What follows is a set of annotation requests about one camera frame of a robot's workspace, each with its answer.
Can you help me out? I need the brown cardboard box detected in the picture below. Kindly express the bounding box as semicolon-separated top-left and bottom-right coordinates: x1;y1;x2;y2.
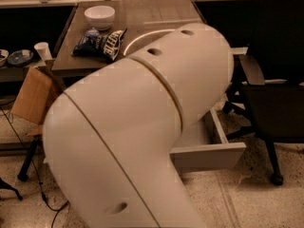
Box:
11;60;63;136

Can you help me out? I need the open grey top drawer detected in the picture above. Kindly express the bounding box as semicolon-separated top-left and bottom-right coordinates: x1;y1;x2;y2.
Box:
170;108;246;174

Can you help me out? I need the small bowl at left edge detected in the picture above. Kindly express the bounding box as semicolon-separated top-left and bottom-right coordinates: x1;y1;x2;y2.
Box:
0;49;9;67

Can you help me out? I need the white paper cup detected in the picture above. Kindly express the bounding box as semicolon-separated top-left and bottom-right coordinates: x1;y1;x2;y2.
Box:
34;42;52;61

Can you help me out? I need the dark round plate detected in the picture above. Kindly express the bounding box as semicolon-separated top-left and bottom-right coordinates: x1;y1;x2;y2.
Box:
8;49;33;67

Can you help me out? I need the blue chip bag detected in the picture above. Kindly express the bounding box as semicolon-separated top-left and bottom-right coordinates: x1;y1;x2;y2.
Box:
72;28;126;62

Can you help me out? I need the black tripod leg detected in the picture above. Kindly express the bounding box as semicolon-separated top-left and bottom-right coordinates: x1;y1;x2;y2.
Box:
17;140;38;181

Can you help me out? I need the grey drawer cabinet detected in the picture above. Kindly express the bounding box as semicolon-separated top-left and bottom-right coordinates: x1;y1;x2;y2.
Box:
51;0;227;93

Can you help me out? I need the black office chair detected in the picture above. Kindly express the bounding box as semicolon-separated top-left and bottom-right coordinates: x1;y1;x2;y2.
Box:
223;0;304;185

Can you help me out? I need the black floor cable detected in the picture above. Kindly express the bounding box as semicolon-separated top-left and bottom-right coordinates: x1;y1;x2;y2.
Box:
0;104;70;228

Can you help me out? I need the white ceramic bowl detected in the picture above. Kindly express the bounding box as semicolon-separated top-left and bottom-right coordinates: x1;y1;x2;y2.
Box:
85;6;115;30

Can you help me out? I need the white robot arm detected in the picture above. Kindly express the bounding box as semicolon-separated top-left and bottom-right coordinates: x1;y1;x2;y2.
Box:
43;23;233;228

